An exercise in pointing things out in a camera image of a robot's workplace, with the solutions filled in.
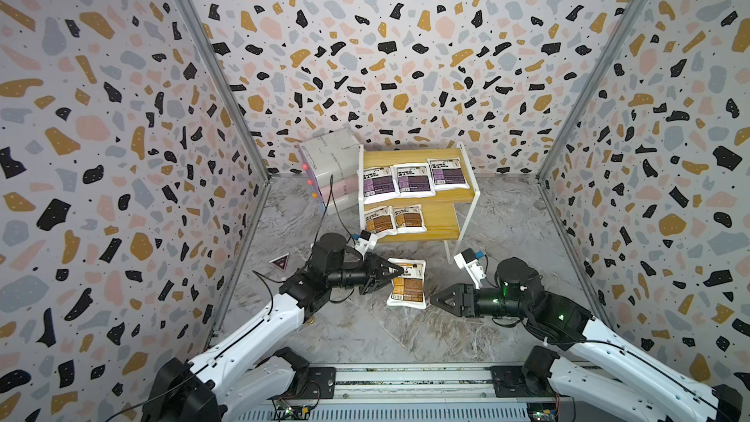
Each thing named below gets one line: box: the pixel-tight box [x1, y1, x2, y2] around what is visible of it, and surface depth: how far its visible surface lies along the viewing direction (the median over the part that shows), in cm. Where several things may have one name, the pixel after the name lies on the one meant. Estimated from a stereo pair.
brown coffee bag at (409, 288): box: [386, 257, 427, 310], surface depth 70 cm
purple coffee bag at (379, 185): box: [356, 166, 401, 205], surface depth 73 cm
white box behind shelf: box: [296, 126, 361, 207], surface depth 99 cm
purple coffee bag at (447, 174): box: [426, 156, 471, 191], surface depth 76 cm
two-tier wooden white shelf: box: [358, 141, 481, 263], surface depth 78 cm
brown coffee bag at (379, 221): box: [364, 206, 394, 235], surface depth 87 cm
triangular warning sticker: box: [268, 252, 291, 272], surface depth 99 cm
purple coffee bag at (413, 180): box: [390, 162, 437, 199], surface depth 75 cm
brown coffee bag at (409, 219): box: [392, 204, 428, 235], surface depth 87 cm
